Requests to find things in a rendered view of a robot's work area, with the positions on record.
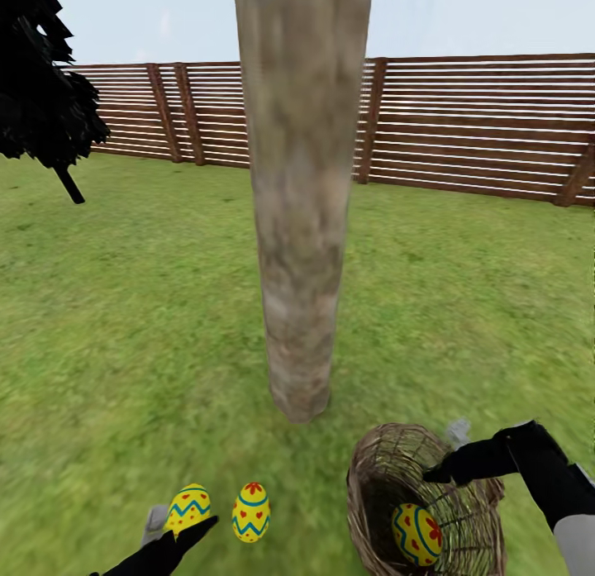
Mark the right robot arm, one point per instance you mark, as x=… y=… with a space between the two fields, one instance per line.
x=565 y=494

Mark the easter egg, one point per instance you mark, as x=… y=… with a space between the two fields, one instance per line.
x=190 y=507
x=251 y=515
x=417 y=534

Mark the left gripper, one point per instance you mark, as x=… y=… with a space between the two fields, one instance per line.
x=162 y=556

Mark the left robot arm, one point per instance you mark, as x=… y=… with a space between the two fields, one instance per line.
x=160 y=553

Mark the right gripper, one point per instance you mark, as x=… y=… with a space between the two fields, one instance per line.
x=462 y=467

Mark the wicker basket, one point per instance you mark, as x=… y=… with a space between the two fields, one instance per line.
x=367 y=466

